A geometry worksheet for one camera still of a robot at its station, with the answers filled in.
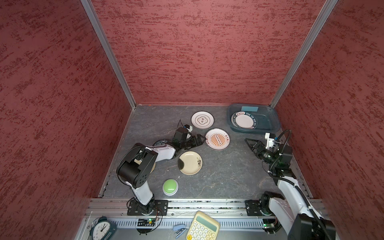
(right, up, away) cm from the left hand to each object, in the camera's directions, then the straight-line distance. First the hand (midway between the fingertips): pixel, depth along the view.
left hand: (202, 143), depth 91 cm
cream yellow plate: (-7, -12, -2) cm, 14 cm away
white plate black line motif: (+1, +15, +20) cm, 25 cm away
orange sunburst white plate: (+11, +1, +9) cm, 14 cm away
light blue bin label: (+39, +24, +28) cm, 54 cm away
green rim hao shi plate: (+33, +14, +20) cm, 41 cm away
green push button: (-18, -22, -13) cm, 31 cm away
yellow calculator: (0, -35, -24) cm, 43 cm away
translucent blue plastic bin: (+53, +16, +22) cm, 59 cm away
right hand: (+23, +1, -11) cm, 26 cm away
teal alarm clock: (-46, -34, -26) cm, 63 cm away
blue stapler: (-11, -36, -24) cm, 44 cm away
